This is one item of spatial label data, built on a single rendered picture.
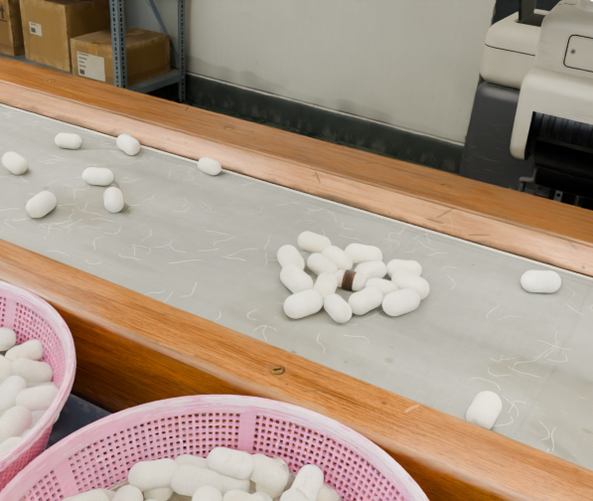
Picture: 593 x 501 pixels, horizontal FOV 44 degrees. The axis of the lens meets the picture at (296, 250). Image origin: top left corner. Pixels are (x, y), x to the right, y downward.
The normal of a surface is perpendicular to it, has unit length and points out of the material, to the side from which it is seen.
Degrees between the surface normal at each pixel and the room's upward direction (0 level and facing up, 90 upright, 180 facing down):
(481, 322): 0
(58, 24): 90
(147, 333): 0
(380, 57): 90
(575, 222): 0
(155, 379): 90
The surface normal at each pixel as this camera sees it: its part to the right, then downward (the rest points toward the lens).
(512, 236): -0.29, -0.32
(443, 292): 0.07, -0.87
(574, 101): -0.51, 0.51
